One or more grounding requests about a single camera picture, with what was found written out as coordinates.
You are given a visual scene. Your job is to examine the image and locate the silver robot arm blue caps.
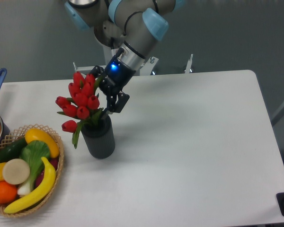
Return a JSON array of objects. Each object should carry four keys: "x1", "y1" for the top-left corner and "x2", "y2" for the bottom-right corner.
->
[{"x1": 64, "y1": 0, "x2": 186, "y2": 117}]

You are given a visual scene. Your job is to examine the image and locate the purple vegetable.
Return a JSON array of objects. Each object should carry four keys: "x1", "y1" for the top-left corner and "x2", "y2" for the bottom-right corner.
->
[{"x1": 35, "y1": 157, "x2": 59, "y2": 188}]

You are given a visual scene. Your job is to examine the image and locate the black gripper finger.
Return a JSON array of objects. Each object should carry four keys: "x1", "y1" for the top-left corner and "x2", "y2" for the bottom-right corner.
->
[
  {"x1": 100, "y1": 91, "x2": 130, "y2": 120},
  {"x1": 89, "y1": 65, "x2": 106, "y2": 79}
]

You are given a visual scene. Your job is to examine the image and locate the green bok choy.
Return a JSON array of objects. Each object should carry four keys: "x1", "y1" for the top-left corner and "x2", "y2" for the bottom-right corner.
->
[{"x1": 18, "y1": 140, "x2": 50, "y2": 197}]

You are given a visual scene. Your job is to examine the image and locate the white metal base frame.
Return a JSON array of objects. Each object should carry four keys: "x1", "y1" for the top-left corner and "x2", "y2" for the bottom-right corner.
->
[{"x1": 72, "y1": 53, "x2": 194, "y2": 77}]

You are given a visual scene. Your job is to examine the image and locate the yellow squash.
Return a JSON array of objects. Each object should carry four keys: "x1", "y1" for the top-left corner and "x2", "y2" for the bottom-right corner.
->
[{"x1": 25, "y1": 128, "x2": 60, "y2": 158}]

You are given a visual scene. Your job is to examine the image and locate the woven wicker basket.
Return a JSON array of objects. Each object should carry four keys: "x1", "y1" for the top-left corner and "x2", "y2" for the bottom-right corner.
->
[{"x1": 0, "y1": 124, "x2": 64, "y2": 218}]

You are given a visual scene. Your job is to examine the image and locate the green cucumber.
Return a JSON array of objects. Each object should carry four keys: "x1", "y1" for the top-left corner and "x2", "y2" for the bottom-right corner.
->
[{"x1": 0, "y1": 138, "x2": 27, "y2": 163}]

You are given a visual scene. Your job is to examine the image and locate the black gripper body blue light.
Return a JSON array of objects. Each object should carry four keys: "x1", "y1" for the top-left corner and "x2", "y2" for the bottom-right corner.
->
[{"x1": 99, "y1": 56, "x2": 136, "y2": 95}]

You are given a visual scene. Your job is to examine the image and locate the orange fruit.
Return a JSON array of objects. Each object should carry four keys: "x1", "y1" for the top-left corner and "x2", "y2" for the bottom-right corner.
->
[{"x1": 0, "y1": 181, "x2": 17, "y2": 204}]

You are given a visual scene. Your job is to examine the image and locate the dark grey ribbed vase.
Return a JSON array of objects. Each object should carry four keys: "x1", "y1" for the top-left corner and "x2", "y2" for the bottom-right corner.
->
[{"x1": 81, "y1": 116, "x2": 115, "y2": 159}]

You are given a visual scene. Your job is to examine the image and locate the red tulip bouquet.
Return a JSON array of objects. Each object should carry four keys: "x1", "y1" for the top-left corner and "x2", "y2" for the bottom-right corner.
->
[{"x1": 55, "y1": 71, "x2": 103, "y2": 148}]

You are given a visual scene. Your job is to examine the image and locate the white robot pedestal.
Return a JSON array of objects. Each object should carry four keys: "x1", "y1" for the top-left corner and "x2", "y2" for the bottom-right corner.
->
[{"x1": 103, "y1": 45, "x2": 118, "y2": 65}]

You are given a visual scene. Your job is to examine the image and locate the beige round slice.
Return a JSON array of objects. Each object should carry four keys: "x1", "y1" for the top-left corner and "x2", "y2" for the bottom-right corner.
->
[{"x1": 2, "y1": 158, "x2": 30, "y2": 185}]

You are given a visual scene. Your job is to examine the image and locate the yellow banana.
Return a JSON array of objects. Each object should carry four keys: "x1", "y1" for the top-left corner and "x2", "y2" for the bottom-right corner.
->
[{"x1": 4, "y1": 157, "x2": 56, "y2": 214}]

